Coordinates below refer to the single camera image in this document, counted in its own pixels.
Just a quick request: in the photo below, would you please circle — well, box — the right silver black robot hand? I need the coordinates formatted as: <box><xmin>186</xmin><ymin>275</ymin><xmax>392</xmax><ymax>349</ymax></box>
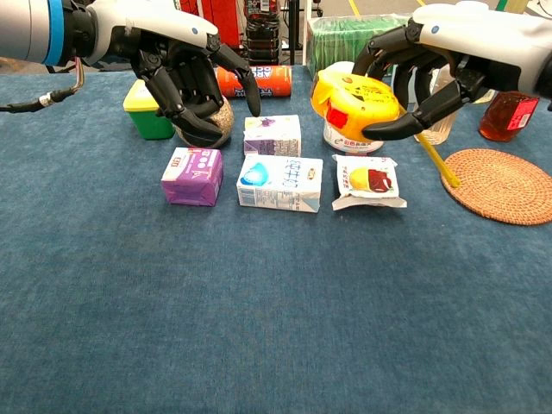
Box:
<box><xmin>352</xmin><ymin>3</ymin><xmax>552</xmax><ymax>142</ymax></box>

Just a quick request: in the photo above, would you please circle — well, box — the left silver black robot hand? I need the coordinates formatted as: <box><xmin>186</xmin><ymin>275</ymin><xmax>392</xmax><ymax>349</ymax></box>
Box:
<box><xmin>62</xmin><ymin>0</ymin><xmax>263</xmax><ymax>147</ymax></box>

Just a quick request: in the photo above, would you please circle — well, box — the yellow plastic toy with strap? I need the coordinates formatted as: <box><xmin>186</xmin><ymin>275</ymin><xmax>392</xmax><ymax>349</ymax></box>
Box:
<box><xmin>310</xmin><ymin>70</ymin><xmax>461</xmax><ymax>189</ymax></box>

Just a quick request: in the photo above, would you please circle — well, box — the red cabinet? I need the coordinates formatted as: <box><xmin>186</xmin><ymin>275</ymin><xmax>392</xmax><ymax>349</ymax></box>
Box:
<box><xmin>179</xmin><ymin>0</ymin><xmax>242</xmax><ymax>48</ymax></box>

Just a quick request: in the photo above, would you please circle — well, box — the honey bottle yellow cap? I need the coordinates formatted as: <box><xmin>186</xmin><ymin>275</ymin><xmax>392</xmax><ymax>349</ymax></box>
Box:
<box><xmin>479</xmin><ymin>90</ymin><xmax>540</xmax><ymax>142</ymax></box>

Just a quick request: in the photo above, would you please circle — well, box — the clear bottle white cap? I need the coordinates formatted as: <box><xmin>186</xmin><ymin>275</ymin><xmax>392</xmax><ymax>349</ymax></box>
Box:
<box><xmin>413</xmin><ymin>64</ymin><xmax>458</xmax><ymax>146</ymax></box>

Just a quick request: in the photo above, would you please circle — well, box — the yellow green plastic container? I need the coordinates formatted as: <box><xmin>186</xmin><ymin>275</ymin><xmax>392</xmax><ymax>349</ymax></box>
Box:
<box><xmin>122</xmin><ymin>79</ymin><xmax>176</xmax><ymax>141</ymax></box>

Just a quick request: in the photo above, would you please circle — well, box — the dark tea bottle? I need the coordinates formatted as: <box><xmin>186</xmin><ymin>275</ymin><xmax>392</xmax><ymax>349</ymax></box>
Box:
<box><xmin>243</xmin><ymin>0</ymin><xmax>285</xmax><ymax>66</ymax></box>

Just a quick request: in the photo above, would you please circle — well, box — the glass seed jar black lid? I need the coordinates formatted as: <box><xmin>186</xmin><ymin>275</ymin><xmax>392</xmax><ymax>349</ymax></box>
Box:
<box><xmin>174</xmin><ymin>97</ymin><xmax>235</xmax><ymax>149</ymax></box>

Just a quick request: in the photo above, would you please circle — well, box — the orange Arctic Ocean can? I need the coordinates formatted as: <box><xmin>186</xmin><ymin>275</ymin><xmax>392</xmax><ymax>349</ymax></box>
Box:
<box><xmin>215</xmin><ymin>65</ymin><xmax>293</xmax><ymax>99</ymax></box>

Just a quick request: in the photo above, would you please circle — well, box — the black tripod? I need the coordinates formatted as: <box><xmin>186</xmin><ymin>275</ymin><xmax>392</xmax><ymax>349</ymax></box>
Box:
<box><xmin>287</xmin><ymin>0</ymin><xmax>303</xmax><ymax>66</ymax></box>

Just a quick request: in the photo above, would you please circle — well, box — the round woven rattan coaster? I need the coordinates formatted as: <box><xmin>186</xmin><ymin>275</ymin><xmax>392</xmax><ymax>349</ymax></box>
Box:
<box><xmin>440</xmin><ymin>148</ymin><xmax>552</xmax><ymax>226</ymax></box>

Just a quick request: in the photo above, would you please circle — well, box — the clear box of green packets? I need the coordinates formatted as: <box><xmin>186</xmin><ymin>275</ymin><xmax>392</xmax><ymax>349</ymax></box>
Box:
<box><xmin>305</xmin><ymin>15</ymin><xmax>411</xmax><ymax>78</ymax></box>

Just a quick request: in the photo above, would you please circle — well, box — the purple white tissue pack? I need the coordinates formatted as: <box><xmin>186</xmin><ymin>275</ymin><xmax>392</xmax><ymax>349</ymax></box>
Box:
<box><xmin>160</xmin><ymin>147</ymin><xmax>224</xmax><ymax>207</ymax></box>

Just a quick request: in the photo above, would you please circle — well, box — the small purple white drink carton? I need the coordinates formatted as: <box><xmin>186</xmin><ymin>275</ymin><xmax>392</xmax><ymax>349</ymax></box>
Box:
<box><xmin>242</xmin><ymin>114</ymin><xmax>303</xmax><ymax>158</ymax></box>

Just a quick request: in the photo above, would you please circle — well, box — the white lidded plastic jar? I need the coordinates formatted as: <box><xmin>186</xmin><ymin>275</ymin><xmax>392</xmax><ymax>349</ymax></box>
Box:
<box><xmin>323</xmin><ymin>124</ymin><xmax>385</xmax><ymax>155</ymax></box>

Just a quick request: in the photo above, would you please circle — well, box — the white snack packet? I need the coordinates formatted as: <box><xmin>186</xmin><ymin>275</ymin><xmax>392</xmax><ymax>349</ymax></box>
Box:
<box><xmin>330</xmin><ymin>154</ymin><xmax>408</xmax><ymax>211</ymax></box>

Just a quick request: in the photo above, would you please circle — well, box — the white blue milk carton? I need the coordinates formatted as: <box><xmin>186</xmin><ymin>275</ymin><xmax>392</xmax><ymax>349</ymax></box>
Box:
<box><xmin>235</xmin><ymin>154</ymin><xmax>324</xmax><ymax>214</ymax></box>

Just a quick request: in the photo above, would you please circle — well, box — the blue table mat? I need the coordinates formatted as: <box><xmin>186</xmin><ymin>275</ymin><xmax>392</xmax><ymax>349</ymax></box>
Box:
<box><xmin>0</xmin><ymin>64</ymin><xmax>552</xmax><ymax>414</ymax></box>

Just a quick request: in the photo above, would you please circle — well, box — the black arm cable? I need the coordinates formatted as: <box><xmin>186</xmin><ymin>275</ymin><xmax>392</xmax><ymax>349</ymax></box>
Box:
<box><xmin>0</xmin><ymin>58</ymin><xmax>85</xmax><ymax>114</ymax></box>

